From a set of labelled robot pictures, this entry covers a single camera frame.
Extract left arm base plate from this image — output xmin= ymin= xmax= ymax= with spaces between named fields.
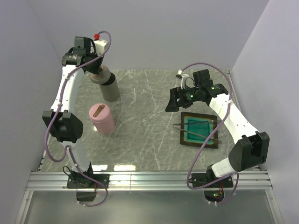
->
xmin=66 ymin=172 xmax=110 ymax=189

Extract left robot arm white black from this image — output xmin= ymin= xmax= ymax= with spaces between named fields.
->
xmin=42 ymin=34 xmax=111 ymax=188

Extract pink cylindrical container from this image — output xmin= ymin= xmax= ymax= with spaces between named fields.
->
xmin=91 ymin=117 xmax=115 ymax=134

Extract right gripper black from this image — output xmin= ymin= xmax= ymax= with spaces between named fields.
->
xmin=165 ymin=84 xmax=201 ymax=112

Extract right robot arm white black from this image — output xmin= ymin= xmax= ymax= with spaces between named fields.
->
xmin=165 ymin=70 xmax=270 ymax=189

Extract square black teal plate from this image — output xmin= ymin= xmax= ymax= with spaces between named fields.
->
xmin=179 ymin=112 xmax=219 ymax=147

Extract aluminium front rail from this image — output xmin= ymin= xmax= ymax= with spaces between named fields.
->
xmin=26 ymin=170 xmax=273 ymax=191

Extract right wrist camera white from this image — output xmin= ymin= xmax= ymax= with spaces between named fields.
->
xmin=176 ymin=70 xmax=194 ymax=89

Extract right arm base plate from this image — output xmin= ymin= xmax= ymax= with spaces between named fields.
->
xmin=189 ymin=173 xmax=234 ymax=188

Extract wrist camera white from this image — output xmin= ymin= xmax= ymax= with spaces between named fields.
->
xmin=94 ymin=34 xmax=109 ymax=55
xmin=176 ymin=70 xmax=194 ymax=89

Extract pink round lid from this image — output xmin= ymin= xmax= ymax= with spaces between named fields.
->
xmin=89 ymin=103 xmax=112 ymax=123

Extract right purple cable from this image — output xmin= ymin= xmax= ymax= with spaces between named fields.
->
xmin=181 ymin=62 xmax=239 ymax=206

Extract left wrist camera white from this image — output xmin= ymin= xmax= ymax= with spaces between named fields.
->
xmin=94 ymin=34 xmax=109 ymax=55

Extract grey cylindrical container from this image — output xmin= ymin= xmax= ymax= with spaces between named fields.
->
xmin=99 ymin=73 xmax=120 ymax=102

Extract metal serving tongs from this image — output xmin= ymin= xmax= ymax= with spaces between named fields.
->
xmin=172 ymin=121 xmax=218 ymax=142

